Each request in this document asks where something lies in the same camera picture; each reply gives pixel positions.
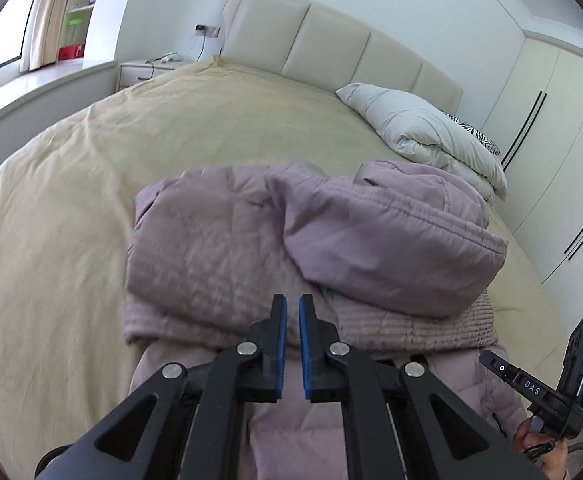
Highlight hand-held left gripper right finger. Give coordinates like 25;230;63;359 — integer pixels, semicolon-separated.
299;294;547;480

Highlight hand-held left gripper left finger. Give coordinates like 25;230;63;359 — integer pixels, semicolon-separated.
34;294;288;480

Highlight mauve puffer jacket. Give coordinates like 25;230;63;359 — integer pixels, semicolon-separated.
124;160;531;480

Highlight person's right hand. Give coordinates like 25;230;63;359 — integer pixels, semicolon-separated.
516;416;572;480

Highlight white wardrobe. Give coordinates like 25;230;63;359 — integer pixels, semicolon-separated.
481;29;583;333

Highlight folded white duvet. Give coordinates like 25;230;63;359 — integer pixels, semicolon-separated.
335;82;509;202

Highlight bed with beige cover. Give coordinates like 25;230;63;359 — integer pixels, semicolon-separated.
0;55;555;480

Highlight zebra striped pillow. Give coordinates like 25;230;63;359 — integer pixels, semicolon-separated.
444;112;502;157

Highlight white nightstand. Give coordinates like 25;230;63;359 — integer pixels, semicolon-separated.
118;57;198;92

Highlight small things on nightstand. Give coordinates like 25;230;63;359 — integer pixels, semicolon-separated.
146;51;195;65

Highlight cream padded headboard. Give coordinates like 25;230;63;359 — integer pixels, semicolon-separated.
220;0;465;117

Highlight white window ledge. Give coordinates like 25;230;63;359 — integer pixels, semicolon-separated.
0;57;122;193

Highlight green lidded container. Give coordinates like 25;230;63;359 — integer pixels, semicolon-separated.
66;18;86;48

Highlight cream curtain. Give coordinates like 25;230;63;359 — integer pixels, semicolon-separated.
20;0;84;72

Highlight window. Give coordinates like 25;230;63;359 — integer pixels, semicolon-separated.
0;0;40;77

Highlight black charger cable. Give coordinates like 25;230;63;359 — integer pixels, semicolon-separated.
186;32;208;63

